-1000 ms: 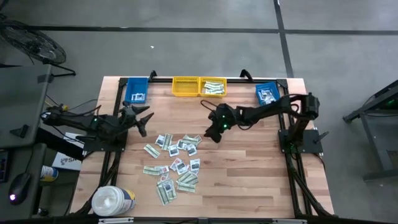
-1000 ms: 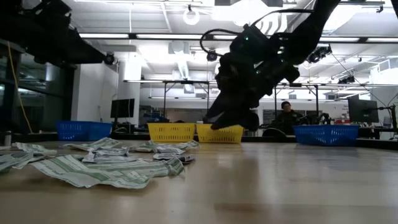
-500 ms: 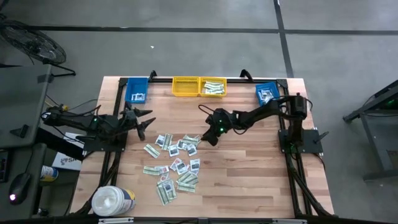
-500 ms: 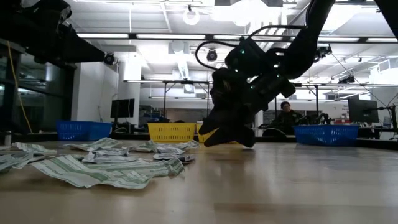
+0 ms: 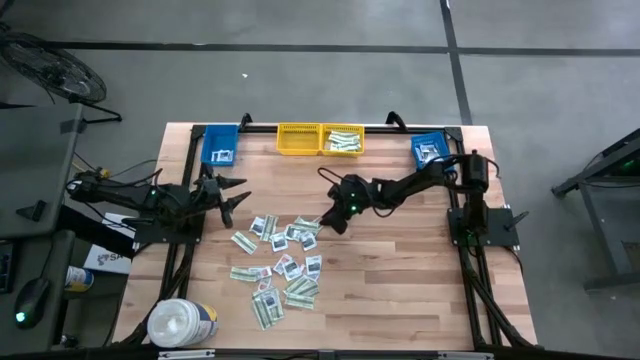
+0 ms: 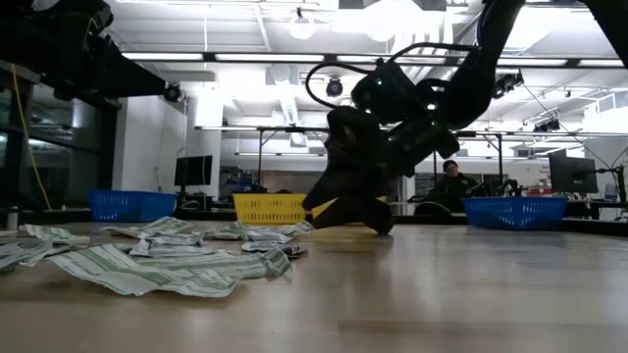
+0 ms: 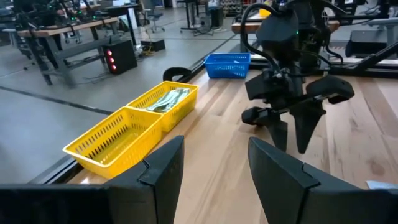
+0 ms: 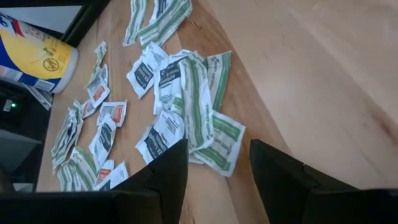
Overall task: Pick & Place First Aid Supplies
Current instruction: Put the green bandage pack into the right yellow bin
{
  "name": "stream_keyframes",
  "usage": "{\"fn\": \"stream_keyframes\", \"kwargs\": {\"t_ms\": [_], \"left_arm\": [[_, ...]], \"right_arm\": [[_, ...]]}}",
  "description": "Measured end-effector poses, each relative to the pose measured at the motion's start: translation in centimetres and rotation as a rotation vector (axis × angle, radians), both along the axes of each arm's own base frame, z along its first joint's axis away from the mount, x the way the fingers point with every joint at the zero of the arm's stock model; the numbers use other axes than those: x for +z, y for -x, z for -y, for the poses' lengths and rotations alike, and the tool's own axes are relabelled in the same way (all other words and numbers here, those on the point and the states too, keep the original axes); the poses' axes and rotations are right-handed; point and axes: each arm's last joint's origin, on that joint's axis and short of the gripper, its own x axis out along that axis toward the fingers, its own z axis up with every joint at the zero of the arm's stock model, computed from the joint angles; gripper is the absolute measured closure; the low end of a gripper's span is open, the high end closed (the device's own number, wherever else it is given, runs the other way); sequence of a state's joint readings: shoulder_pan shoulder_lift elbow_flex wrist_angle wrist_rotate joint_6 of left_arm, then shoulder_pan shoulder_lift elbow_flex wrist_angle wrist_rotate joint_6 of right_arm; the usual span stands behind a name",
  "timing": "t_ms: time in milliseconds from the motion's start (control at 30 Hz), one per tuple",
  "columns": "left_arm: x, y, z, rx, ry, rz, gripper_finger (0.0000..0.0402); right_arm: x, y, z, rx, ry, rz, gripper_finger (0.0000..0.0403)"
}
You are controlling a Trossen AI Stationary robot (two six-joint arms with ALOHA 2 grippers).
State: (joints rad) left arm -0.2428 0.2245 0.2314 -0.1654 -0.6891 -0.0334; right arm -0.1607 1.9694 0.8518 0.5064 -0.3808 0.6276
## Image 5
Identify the black desk bracket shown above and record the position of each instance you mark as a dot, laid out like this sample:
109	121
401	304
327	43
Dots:
32	210

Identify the black diagonal brace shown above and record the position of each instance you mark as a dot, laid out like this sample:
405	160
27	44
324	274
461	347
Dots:
95	232

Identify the black frame clamp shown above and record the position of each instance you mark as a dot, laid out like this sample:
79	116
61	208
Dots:
245	120
395	119

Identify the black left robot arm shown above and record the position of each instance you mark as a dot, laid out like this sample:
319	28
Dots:
115	192

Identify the dark keyboard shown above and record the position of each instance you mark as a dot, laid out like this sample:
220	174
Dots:
5	265

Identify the white wipes canister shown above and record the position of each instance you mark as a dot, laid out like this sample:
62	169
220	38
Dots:
180	322

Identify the grey metal cart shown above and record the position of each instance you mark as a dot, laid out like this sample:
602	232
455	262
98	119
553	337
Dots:
600	200

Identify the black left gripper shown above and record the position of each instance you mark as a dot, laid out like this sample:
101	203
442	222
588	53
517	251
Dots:
210	192

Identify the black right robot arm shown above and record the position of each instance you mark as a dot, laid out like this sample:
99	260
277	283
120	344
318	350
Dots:
425	180

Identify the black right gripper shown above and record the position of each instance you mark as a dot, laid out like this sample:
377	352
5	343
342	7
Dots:
355	195

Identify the silver bracket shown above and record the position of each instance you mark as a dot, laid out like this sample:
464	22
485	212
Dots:
465	356
185	355

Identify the grey desk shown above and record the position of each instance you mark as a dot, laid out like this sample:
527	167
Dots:
30	150

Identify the black floor fan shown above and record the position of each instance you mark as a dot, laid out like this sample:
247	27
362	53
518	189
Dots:
55	70

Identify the white printed box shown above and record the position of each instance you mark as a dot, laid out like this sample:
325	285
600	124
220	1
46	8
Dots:
107	260

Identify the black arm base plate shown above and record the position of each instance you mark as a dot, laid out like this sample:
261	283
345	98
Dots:
502	230
155	237

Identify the white yellow can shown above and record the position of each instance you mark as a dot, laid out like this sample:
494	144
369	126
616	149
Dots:
77	277

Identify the blue plastic basket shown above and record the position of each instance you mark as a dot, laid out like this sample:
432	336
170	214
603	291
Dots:
417	140
212	137

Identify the black computer mouse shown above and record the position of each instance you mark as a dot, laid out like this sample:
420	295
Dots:
31	300

